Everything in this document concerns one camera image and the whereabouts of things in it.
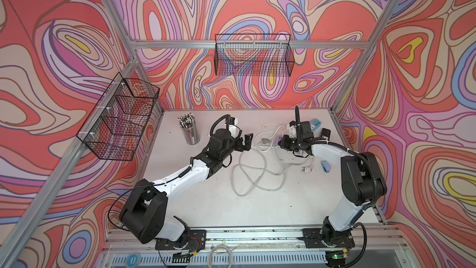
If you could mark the black power strip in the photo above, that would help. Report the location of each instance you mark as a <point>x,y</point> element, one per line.
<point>264,171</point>

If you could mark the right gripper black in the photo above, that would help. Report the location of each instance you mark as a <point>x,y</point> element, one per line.
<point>284,141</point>

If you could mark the blue power strip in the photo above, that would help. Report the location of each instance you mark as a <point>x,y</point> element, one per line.
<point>273,130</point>

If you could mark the black wire basket left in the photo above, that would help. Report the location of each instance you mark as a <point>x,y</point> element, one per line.
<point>124,112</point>

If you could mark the metal pen cup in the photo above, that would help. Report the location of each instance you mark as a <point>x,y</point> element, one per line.
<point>188,126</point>

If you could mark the purple power strip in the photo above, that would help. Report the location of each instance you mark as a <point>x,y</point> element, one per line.
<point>279,139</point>

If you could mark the small blue plug cover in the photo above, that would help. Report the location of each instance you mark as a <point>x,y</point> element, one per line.
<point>326,166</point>

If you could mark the black wire basket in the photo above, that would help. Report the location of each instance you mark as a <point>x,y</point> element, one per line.
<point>124,112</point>
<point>253,54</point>

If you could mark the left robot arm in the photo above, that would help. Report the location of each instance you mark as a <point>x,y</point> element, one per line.
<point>145,211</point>

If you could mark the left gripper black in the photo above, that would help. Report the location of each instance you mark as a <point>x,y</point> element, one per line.
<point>246,146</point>

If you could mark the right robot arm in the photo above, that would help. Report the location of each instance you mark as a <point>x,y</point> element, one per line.
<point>361,178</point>

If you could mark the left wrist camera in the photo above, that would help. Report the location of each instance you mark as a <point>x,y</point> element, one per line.
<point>231,126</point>

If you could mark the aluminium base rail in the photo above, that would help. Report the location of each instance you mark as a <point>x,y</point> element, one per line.
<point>380,246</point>

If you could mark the black wire basket back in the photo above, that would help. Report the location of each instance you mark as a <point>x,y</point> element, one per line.
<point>253,54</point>

